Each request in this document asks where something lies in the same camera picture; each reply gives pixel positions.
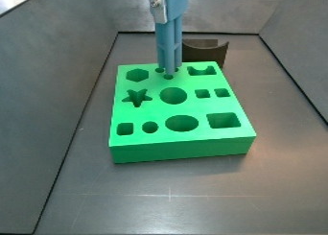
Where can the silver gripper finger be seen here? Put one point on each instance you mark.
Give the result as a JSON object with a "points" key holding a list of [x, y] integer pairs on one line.
{"points": [[158, 11]]}

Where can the blue three prong object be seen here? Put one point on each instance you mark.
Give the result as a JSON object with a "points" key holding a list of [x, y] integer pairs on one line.
{"points": [[168, 37]]}

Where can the black curved fixture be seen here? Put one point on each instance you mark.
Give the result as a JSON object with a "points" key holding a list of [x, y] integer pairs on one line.
{"points": [[204, 50]]}

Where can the green foam shape board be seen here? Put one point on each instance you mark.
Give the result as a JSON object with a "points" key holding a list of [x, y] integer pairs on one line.
{"points": [[179, 118]]}

